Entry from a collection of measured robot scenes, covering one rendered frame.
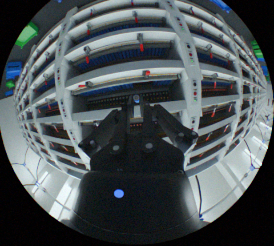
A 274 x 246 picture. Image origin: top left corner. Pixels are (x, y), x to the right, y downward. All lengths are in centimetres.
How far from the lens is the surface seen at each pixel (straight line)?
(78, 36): 66
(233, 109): 103
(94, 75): 39
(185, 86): 41
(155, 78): 39
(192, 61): 44
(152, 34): 45
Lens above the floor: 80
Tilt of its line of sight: 14 degrees up
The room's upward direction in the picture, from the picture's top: 173 degrees clockwise
